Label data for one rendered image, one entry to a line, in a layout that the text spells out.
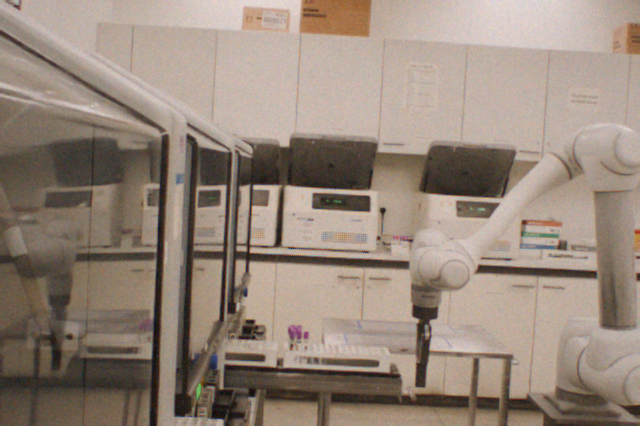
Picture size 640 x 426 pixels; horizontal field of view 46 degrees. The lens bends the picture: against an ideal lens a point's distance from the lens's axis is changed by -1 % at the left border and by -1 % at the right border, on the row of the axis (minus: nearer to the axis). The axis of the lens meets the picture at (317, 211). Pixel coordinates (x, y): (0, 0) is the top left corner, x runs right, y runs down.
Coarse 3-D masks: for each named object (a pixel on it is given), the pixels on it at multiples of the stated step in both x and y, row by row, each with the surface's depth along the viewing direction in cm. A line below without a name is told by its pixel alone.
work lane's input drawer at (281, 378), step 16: (224, 368) 210; (240, 368) 210; (256, 368) 210; (272, 368) 211; (288, 368) 211; (304, 368) 211; (224, 384) 209; (240, 384) 210; (256, 384) 210; (272, 384) 210; (288, 384) 210; (304, 384) 210; (320, 384) 210; (336, 384) 210; (352, 384) 210; (368, 384) 210; (384, 384) 210; (400, 384) 210; (400, 400) 212
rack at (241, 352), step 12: (228, 348) 211; (240, 348) 211; (252, 348) 211; (264, 348) 213; (276, 348) 213; (228, 360) 211; (240, 360) 220; (252, 360) 220; (264, 360) 221; (276, 360) 212
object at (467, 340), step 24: (336, 336) 254; (360, 336) 256; (384, 336) 258; (408, 336) 260; (432, 336) 262; (456, 336) 264; (480, 336) 266; (504, 360) 243; (504, 384) 243; (504, 408) 243
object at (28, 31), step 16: (0, 16) 93; (16, 16) 94; (16, 32) 93; (32, 32) 94; (48, 32) 101; (48, 48) 94; (64, 48) 94; (64, 64) 94; (80, 64) 94; (96, 64) 95; (96, 80) 94; (112, 80) 94; (128, 96) 94; (144, 96) 95; (144, 112) 94; (160, 112) 96; (160, 384) 106
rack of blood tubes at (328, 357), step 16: (288, 352) 211; (304, 352) 211; (320, 352) 211; (336, 352) 212; (352, 352) 213; (368, 352) 214; (384, 352) 216; (336, 368) 212; (352, 368) 212; (368, 368) 212; (384, 368) 212
